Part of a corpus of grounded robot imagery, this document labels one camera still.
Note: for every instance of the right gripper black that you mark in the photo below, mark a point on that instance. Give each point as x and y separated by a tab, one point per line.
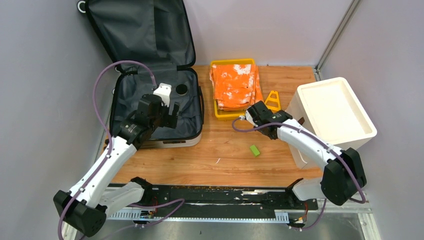
271	137

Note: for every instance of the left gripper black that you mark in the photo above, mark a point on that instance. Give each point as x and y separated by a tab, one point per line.
170	121

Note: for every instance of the orange tie-dye jeans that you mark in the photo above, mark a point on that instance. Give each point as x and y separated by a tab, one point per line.
236	86

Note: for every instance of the black white space suitcase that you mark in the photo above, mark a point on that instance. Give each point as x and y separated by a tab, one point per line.
151	42

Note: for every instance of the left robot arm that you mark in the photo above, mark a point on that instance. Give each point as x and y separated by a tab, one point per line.
86	206

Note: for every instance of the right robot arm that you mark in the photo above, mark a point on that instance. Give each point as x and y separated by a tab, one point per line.
343	175

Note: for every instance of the small green block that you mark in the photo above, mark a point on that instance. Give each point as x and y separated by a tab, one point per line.
255	151

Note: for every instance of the yellow plastic tray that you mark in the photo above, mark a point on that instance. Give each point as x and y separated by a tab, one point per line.
232	112

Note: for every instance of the round black lid compact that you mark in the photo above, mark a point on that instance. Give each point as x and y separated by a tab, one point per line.
182	89

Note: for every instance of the white drawer cabinet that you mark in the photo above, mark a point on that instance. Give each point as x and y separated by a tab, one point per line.
331	110

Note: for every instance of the yellow triangular bracket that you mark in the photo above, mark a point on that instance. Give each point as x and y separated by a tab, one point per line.
272	101

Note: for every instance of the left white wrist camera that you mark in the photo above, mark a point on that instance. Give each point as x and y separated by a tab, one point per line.
164	91

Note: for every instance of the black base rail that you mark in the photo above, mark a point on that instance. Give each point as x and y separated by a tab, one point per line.
224	202

